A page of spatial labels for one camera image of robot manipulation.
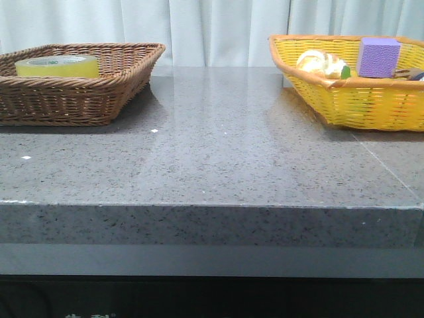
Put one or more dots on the yellow tape roll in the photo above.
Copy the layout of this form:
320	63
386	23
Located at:
76	66

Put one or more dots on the grey curtain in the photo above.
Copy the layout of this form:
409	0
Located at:
202	33

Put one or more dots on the bread loaf toy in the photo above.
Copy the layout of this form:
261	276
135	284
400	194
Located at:
320	63

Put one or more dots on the green plastic leaf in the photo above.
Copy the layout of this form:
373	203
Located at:
345	72

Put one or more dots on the brown wicker basket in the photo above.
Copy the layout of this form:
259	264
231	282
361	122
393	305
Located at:
124	70

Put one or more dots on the yellow woven basket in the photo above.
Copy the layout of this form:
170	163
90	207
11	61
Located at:
360	103

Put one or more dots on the purple foam cube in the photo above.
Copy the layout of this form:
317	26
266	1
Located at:
377	57

